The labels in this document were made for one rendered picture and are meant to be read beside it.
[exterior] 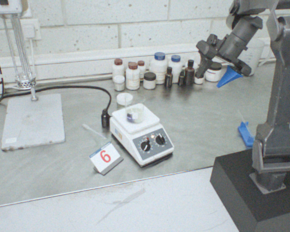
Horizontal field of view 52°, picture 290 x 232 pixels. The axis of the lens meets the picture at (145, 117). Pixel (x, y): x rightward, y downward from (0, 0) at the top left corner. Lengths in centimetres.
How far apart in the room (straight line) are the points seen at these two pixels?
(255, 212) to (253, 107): 62
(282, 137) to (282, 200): 16
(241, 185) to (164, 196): 21
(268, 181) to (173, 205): 25
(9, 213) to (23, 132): 32
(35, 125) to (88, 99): 25
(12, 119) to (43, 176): 31
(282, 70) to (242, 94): 71
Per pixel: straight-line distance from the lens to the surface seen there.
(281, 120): 71
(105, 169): 91
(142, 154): 90
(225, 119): 117
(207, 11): 147
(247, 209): 76
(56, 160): 97
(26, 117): 115
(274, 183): 78
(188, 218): 82
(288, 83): 67
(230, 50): 88
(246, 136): 109
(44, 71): 135
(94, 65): 135
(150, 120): 95
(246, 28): 87
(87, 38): 134
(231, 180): 80
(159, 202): 84
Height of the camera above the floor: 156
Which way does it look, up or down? 36 degrees down
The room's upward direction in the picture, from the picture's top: 3 degrees clockwise
